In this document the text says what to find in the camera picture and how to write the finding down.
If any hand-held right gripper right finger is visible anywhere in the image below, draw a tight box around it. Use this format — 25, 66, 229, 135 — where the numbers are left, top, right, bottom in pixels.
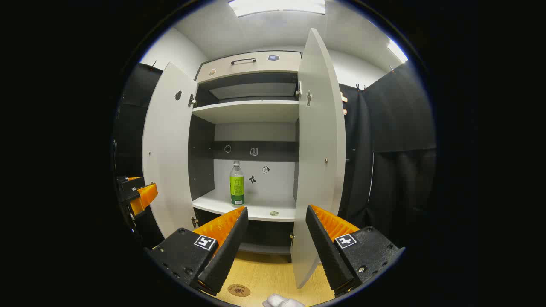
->
305, 204, 405, 298

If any green drink bottle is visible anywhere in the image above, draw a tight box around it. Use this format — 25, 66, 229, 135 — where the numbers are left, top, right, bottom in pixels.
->
230, 161, 245, 206

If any grey cabinet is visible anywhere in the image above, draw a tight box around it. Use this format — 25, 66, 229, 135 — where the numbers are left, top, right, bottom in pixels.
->
188, 50, 302, 256

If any black backdrop cloth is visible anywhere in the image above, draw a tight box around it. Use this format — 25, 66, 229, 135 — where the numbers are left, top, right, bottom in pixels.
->
339, 60, 436, 248
113, 63, 165, 250

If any white cabinet shelf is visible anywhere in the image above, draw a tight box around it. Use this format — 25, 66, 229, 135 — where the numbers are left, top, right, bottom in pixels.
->
192, 100, 300, 125
192, 190, 297, 222

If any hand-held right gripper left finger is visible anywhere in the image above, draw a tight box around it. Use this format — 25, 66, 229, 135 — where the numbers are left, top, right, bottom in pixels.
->
145, 206, 249, 297

